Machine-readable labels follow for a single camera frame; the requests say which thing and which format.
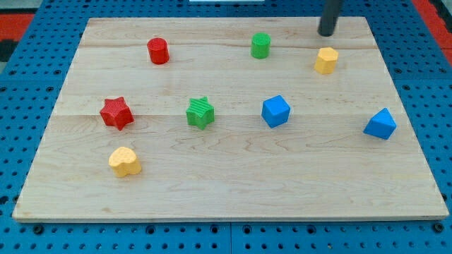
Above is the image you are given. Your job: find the yellow heart block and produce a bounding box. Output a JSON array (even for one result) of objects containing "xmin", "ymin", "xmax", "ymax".
[{"xmin": 108, "ymin": 147, "xmax": 142, "ymax": 177}]

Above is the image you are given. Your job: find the yellow hexagon block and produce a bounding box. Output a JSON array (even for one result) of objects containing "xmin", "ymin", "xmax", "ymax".
[{"xmin": 314, "ymin": 47, "xmax": 339, "ymax": 75}]

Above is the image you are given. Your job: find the red cylinder block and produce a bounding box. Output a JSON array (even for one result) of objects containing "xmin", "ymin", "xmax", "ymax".
[{"xmin": 147, "ymin": 37, "xmax": 170, "ymax": 64}]

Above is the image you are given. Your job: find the green star block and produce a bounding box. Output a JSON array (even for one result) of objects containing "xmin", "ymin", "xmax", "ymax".
[{"xmin": 186, "ymin": 97, "xmax": 215, "ymax": 130}]

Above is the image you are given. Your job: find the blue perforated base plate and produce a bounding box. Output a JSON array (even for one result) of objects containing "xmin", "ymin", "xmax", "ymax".
[{"xmin": 1, "ymin": 1, "xmax": 451, "ymax": 253}]

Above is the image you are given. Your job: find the red star block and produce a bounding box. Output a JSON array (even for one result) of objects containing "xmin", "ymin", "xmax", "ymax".
[{"xmin": 100, "ymin": 97, "xmax": 134, "ymax": 131}]

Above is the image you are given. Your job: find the green cylinder block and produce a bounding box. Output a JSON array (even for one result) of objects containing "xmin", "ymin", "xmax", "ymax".
[{"xmin": 251, "ymin": 32, "xmax": 271, "ymax": 59}]

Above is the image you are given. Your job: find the light wooden board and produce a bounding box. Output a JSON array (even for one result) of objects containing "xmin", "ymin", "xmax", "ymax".
[{"xmin": 13, "ymin": 17, "xmax": 449, "ymax": 223}]

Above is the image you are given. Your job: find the blue triangle block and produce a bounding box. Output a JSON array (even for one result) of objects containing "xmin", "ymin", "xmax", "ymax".
[{"xmin": 363, "ymin": 108, "xmax": 397, "ymax": 140}]

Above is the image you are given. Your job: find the blue cube block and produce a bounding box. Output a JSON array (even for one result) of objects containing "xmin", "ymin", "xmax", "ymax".
[{"xmin": 261, "ymin": 95, "xmax": 291, "ymax": 128}]

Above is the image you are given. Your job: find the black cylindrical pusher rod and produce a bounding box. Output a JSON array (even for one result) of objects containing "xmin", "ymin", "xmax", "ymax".
[{"xmin": 317, "ymin": 0, "xmax": 344, "ymax": 37}]

